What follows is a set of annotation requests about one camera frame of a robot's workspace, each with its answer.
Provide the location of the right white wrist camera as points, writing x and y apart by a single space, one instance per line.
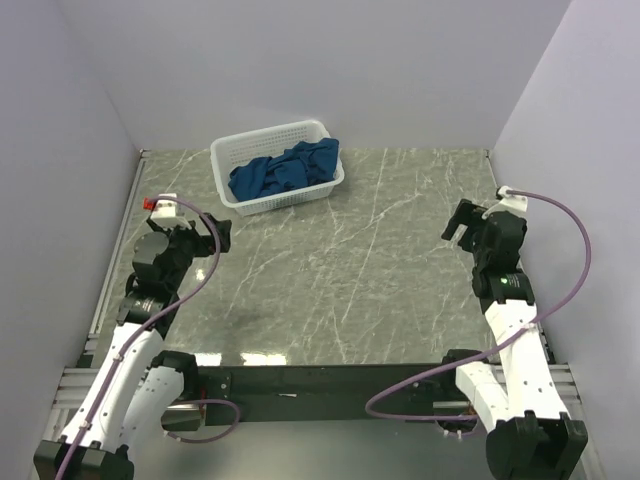
508 202

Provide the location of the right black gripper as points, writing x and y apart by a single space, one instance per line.
467 214

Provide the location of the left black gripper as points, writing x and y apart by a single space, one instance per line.
206 244

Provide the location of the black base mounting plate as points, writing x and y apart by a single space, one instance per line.
277 393

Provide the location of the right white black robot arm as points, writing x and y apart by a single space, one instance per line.
530 434

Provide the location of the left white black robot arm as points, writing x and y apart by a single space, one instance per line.
139 379

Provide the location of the blue printed t-shirt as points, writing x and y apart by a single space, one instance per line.
304 165

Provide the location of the white perforated plastic basket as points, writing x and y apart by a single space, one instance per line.
237 150

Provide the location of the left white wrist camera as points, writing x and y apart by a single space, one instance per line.
164 207

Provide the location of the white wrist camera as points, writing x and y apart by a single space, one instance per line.
164 207
508 202

